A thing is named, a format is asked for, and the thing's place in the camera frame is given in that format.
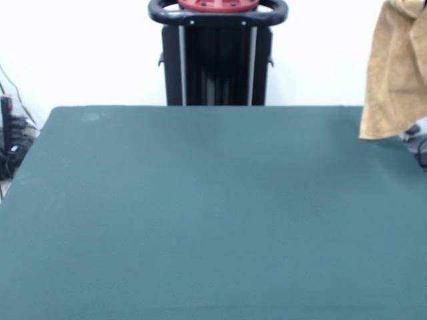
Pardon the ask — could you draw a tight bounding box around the black cable bundle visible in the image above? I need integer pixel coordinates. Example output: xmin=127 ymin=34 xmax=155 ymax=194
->
xmin=0 ymin=115 xmax=41 ymax=183

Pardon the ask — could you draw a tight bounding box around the black robot pedestal with handle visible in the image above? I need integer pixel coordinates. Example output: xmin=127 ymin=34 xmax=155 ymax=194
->
xmin=149 ymin=0 xmax=288 ymax=107

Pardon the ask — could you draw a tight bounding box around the dark green table cloth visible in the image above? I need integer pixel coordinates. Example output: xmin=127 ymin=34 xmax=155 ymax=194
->
xmin=0 ymin=105 xmax=427 ymax=320

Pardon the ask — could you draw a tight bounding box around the tan terry towel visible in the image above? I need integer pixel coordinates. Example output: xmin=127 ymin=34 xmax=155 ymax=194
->
xmin=358 ymin=0 xmax=427 ymax=141

